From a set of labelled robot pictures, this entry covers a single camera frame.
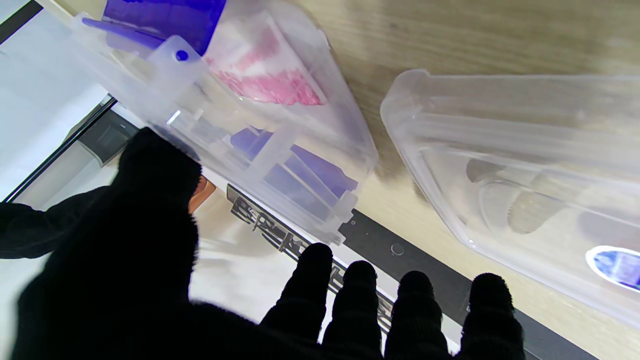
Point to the clear container with blue clips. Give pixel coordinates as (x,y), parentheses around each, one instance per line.
(300,165)

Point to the pink bacon slice stack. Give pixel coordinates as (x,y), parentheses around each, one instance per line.
(275,87)

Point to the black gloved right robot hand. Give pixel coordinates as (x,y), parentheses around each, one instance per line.
(30,232)

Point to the printed kitchen backdrop cloth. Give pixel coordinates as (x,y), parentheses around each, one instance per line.
(235,270)

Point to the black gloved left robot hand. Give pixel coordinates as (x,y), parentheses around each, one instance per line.
(125,280)

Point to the clear lid with blue label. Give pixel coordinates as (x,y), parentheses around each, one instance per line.
(500,150)

